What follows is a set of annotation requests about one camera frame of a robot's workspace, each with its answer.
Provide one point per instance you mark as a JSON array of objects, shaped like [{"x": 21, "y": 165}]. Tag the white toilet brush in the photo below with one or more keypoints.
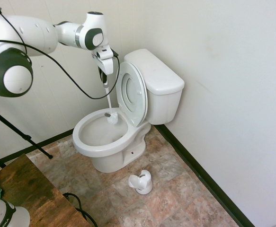
[{"x": 113, "y": 119}]

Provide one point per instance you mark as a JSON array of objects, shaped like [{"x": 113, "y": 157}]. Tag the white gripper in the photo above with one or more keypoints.
[{"x": 107, "y": 65}]

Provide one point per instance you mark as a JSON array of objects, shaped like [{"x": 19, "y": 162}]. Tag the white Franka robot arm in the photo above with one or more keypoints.
[{"x": 33, "y": 33}]

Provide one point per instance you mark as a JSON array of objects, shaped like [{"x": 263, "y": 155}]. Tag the white toilet seat with lid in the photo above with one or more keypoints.
[{"x": 129, "y": 67}]

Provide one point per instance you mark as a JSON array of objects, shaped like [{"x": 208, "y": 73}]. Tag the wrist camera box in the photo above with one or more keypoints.
[{"x": 104, "y": 53}]

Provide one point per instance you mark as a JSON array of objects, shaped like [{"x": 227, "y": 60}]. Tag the white brush holder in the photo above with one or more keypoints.
[{"x": 142, "y": 189}]

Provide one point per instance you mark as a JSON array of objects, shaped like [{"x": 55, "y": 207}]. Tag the black rubber baseboard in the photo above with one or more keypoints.
[{"x": 194, "y": 169}]

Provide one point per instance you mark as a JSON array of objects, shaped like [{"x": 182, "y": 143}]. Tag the white tank lid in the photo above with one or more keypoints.
[{"x": 152, "y": 68}]

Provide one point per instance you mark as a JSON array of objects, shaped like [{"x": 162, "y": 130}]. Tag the white toilet bowl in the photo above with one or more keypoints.
[{"x": 100, "y": 151}]

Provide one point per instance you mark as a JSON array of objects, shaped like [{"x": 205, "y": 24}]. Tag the white toilet tank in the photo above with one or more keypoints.
[{"x": 163, "y": 106}]

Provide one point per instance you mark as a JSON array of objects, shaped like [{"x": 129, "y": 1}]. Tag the black camera tripod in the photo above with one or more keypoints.
[{"x": 25, "y": 137}]

